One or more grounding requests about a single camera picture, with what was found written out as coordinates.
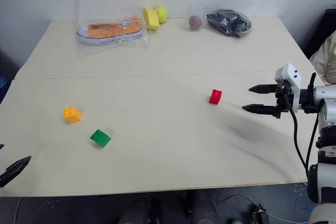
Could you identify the purple ball in bag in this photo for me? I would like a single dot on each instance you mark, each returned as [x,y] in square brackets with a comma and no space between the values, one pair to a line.
[195,22]

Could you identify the black chair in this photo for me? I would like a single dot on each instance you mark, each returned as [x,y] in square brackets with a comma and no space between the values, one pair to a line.
[319,32]

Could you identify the person in beige clothes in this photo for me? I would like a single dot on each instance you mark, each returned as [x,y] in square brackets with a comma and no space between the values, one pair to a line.
[325,56]

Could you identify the yellow sponge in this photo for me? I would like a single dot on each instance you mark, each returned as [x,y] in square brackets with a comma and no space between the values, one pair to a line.
[151,19]

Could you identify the small black floor device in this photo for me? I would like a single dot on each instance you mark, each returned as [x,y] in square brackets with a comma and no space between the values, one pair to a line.
[260,213]

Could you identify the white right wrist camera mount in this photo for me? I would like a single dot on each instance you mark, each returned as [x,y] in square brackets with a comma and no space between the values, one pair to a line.
[288,75]

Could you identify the green toy brick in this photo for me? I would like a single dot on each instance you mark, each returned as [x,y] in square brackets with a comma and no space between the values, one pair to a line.
[100,137]

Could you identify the yellow-green tennis ball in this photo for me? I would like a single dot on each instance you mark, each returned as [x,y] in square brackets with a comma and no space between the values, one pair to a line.
[162,14]

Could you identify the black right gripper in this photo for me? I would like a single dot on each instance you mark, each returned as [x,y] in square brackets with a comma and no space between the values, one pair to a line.
[281,99]

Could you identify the orange sneaker in bag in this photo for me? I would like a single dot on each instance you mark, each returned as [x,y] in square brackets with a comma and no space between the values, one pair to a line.
[86,48]

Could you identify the orange toy brick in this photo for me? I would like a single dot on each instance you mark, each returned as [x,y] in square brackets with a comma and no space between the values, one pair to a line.
[72,114]

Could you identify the black item in plastic bag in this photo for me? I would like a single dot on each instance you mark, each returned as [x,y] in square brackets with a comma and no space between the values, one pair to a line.
[228,23]

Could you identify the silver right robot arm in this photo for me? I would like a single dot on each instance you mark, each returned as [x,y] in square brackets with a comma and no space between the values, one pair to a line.
[324,95]

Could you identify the red toy brick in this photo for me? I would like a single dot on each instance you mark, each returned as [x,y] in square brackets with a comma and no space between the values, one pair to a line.
[215,96]

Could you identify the blue patterned object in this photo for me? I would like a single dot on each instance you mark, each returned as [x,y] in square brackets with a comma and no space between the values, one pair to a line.
[3,87]

